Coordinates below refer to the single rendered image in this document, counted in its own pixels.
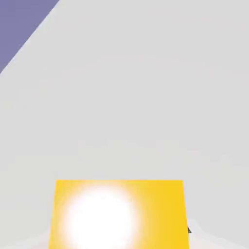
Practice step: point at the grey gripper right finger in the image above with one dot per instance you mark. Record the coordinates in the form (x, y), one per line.
(198, 239)

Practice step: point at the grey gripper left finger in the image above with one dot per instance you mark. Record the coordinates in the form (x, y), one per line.
(39, 243)

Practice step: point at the small yellow cube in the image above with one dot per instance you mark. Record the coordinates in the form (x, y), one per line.
(163, 214)

